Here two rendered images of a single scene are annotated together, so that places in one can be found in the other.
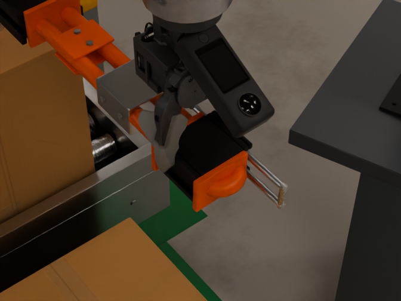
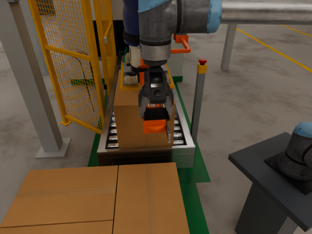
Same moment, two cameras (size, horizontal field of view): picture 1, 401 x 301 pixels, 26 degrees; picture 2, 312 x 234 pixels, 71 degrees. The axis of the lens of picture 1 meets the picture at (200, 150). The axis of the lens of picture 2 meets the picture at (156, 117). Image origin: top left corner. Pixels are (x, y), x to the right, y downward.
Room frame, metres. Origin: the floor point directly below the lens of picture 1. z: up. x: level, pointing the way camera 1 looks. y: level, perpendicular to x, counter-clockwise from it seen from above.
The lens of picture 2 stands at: (0.17, -0.34, 1.67)
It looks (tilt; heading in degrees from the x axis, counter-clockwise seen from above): 34 degrees down; 34
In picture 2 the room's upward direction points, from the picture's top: straight up
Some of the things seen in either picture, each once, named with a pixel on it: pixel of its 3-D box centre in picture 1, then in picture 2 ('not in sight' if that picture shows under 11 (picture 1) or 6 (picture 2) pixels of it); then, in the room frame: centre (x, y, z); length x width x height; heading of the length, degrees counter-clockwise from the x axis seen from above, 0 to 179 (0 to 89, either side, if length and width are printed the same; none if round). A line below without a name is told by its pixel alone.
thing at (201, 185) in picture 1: (199, 160); (153, 119); (0.67, 0.00, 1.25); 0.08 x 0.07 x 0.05; 39
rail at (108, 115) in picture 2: not in sight; (114, 88); (1.82, 1.33, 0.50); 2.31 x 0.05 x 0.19; 38
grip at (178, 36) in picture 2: not in sight; (180, 37); (1.53, 0.36, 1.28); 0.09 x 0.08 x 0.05; 129
